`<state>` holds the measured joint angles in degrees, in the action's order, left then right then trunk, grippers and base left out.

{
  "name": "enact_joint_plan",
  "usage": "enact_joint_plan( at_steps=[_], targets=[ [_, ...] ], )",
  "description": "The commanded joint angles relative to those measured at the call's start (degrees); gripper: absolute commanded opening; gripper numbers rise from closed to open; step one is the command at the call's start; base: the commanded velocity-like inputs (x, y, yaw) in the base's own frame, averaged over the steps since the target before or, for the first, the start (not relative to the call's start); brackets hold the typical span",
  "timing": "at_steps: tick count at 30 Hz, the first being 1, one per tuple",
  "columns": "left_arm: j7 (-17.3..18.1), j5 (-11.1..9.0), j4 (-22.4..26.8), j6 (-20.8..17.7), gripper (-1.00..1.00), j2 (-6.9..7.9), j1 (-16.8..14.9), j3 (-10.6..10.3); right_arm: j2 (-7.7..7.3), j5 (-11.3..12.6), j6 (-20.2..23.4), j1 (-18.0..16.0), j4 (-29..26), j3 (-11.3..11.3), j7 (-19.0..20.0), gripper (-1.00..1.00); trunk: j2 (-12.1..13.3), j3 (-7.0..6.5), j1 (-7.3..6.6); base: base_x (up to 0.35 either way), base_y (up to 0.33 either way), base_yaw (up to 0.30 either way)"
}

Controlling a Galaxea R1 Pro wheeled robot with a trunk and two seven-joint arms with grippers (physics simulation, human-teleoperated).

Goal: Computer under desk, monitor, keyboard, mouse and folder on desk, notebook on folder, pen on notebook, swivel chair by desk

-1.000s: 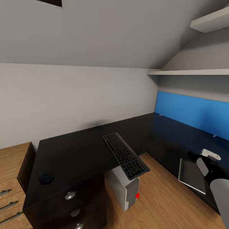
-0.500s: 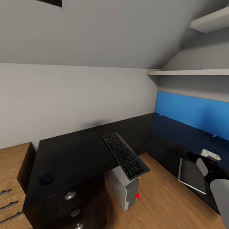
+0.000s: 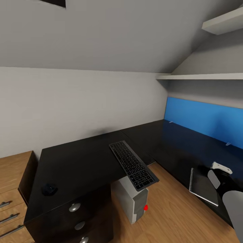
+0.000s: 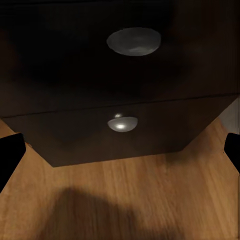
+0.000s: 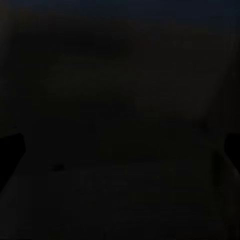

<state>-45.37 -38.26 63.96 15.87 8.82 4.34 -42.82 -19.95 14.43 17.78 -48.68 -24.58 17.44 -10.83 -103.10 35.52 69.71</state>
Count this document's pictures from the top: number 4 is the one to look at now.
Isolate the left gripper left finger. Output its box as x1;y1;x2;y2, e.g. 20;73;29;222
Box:
0;133;26;193

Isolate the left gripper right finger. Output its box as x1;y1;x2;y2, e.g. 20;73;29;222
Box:
224;133;240;173

